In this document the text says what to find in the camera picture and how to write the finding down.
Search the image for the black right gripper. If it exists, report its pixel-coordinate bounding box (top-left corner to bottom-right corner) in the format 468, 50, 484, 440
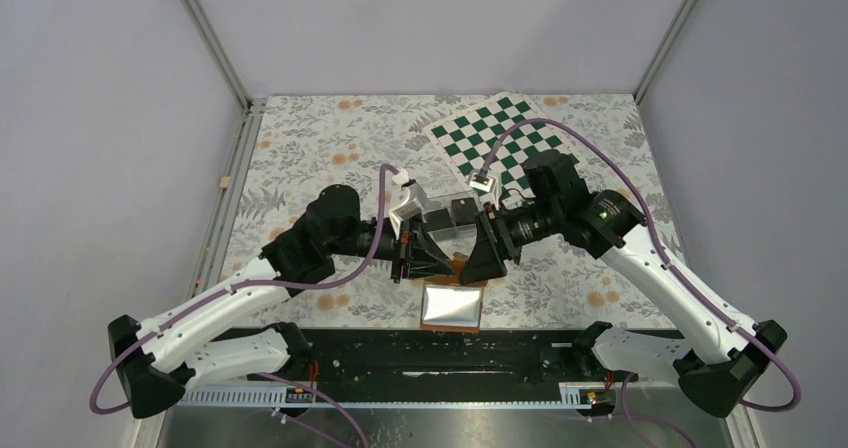
459, 198, 563, 285

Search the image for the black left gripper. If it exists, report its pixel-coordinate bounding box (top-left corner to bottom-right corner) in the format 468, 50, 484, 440
330, 213, 458, 285

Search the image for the brown leather card holder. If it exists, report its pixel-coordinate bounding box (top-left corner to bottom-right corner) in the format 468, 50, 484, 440
419, 252, 488, 334

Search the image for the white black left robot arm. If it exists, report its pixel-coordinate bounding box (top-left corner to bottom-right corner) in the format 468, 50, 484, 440
107, 184, 454, 419

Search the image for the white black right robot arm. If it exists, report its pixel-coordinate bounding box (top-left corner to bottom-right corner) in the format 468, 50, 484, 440
459, 150, 787, 418

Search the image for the black VIP credit card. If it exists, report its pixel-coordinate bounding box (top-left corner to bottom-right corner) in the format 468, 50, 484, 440
423, 208, 454, 232

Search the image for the clear acrylic card box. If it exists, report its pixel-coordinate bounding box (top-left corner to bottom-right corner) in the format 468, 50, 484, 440
422, 192, 481, 242

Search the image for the green white checkered mat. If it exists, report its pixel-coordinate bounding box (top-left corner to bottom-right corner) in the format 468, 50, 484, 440
423, 92, 564, 197

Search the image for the floral patterned table cloth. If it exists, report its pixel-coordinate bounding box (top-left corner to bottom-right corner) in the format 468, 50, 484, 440
211, 94, 680, 330

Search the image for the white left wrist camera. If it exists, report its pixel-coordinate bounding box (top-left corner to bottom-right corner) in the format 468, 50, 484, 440
389, 169, 428, 239

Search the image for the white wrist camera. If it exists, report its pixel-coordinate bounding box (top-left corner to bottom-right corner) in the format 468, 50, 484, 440
389, 169, 428, 239
468, 171, 502, 208

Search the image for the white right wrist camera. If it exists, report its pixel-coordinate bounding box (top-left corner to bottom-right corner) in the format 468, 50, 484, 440
468, 171, 502, 208

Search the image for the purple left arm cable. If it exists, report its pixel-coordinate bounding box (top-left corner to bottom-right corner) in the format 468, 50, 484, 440
89, 163, 402, 416

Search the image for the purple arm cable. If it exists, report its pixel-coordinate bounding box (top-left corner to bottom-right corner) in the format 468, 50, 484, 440
89, 163, 402, 416
480, 118, 803, 412

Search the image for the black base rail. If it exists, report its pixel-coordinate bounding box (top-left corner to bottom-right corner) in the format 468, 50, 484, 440
268, 323, 627, 401

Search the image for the white slotted cable duct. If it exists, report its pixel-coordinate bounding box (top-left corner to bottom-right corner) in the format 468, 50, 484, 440
177, 382, 600, 410

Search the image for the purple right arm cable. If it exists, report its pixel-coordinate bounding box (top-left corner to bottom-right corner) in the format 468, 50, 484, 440
480, 118, 803, 412

